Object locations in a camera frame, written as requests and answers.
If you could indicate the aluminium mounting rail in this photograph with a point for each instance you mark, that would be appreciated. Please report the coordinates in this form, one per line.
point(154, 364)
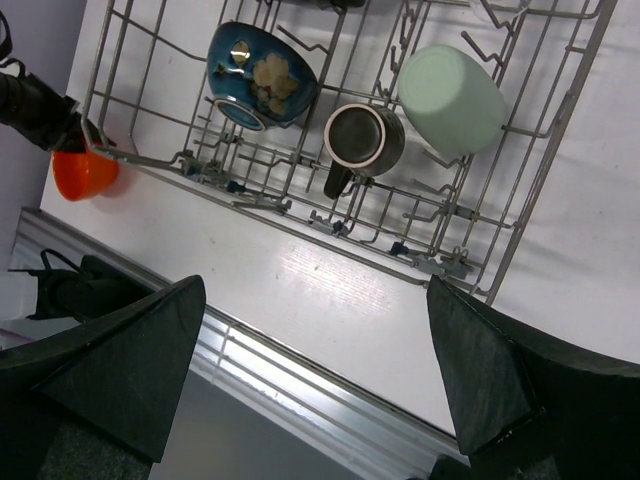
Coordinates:
point(359, 430)

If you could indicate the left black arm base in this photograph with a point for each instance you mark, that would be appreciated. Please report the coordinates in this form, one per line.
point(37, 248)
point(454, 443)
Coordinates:
point(84, 291)

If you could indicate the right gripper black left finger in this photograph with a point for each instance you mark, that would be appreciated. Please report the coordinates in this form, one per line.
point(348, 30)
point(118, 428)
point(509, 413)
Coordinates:
point(98, 401)

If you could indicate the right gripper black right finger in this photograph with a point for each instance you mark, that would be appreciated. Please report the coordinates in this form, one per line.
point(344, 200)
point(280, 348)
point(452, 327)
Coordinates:
point(528, 405)

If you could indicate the dark brown mug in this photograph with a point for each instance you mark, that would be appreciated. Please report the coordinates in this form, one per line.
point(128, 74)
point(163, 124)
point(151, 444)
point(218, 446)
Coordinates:
point(362, 141)

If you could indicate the grey wire dish rack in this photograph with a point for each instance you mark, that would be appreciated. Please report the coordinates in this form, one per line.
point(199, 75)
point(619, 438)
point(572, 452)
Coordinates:
point(414, 137)

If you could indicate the pale green cup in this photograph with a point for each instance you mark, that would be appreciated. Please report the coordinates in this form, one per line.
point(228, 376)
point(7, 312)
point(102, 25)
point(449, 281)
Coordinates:
point(450, 100)

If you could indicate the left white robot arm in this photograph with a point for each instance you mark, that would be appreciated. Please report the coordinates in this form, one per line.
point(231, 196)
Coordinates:
point(36, 111)

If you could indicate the blue floral ceramic bowl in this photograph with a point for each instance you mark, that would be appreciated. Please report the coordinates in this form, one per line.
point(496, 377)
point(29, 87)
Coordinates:
point(257, 80)

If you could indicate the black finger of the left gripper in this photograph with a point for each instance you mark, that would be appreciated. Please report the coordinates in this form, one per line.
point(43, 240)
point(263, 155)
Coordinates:
point(67, 134)

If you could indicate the orange bowl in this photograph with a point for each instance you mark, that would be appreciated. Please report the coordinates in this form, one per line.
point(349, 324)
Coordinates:
point(80, 176)

